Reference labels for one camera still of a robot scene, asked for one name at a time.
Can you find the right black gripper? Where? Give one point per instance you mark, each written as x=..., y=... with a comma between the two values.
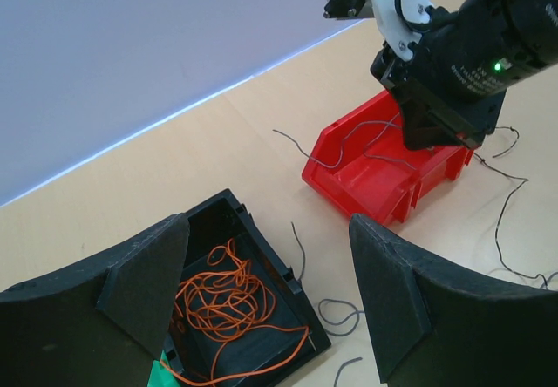
x=451, y=89

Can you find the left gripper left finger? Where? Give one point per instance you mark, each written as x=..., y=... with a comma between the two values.
x=101, y=321

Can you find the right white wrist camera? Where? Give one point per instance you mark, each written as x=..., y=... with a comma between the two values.
x=393, y=19

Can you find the black plastic bin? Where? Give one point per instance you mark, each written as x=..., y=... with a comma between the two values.
x=240, y=316

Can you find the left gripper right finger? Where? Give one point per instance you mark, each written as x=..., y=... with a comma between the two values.
x=433, y=322

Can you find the green plastic bin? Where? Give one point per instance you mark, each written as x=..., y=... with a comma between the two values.
x=160, y=376

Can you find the red plastic bin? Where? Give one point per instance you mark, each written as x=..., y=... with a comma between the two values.
x=360, y=165

